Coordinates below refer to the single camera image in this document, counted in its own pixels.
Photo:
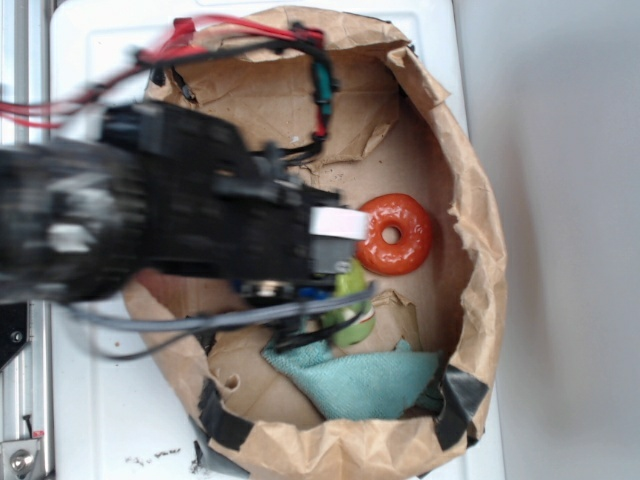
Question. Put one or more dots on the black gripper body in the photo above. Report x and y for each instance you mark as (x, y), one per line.
(215, 210)

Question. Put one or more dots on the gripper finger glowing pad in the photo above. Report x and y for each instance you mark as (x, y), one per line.
(338, 222)

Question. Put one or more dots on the orange glazed donut toy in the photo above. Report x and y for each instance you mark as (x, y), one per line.
(399, 235)

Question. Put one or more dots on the green plush frog toy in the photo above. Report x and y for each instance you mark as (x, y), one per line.
(355, 321)

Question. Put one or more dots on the brown paper bag tray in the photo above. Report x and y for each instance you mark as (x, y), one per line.
(393, 131)

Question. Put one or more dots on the metal corner bracket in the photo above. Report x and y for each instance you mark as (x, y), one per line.
(21, 459)

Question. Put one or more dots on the aluminium frame rail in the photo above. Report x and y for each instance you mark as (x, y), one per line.
(26, 378)

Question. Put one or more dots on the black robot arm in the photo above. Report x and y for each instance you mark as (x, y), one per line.
(73, 215)

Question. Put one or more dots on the teal cloth towel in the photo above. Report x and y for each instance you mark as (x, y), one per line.
(362, 386)

